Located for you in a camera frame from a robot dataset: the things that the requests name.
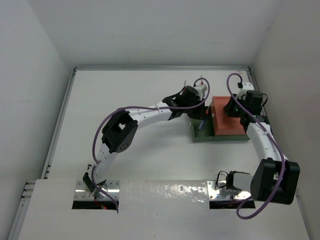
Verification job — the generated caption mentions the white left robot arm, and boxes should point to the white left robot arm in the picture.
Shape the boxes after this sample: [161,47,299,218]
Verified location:
[82,83,210,193]

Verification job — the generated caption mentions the metal base plate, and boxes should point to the metal base plate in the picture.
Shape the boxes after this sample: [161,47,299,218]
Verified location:
[206,180,251,202]
[73,180,120,201]

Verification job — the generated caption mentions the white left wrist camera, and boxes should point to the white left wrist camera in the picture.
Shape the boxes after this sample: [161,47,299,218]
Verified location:
[194,84,208,101]

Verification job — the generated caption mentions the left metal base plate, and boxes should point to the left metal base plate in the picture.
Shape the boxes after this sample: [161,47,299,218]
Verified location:
[73,180,120,201]

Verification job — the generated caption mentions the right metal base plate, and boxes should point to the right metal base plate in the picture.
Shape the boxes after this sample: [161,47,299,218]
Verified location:
[206,180,251,202]

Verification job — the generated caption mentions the white front cover board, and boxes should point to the white front cover board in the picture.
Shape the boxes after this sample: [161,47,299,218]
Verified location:
[19,179,309,240]

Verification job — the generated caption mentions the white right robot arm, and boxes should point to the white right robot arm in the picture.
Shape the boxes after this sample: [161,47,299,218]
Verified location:
[223,87,300,205]

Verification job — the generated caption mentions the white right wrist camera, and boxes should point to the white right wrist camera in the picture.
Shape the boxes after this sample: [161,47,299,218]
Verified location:
[237,82,255,96]

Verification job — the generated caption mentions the salmon red drawer box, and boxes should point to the salmon red drawer box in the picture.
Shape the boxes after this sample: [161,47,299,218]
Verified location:
[210,96,246,137]

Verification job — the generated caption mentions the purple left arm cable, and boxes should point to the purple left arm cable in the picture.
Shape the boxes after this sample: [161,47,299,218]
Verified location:
[91,77,211,210]

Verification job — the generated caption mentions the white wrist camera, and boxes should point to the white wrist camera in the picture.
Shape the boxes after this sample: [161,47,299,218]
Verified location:
[237,82,255,96]
[194,84,208,101]

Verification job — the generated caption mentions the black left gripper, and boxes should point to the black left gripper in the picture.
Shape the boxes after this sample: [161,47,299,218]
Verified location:
[183,97,207,120]

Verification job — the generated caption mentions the green drawer box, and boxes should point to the green drawer box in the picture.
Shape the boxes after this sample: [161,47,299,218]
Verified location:
[190,106,250,143]

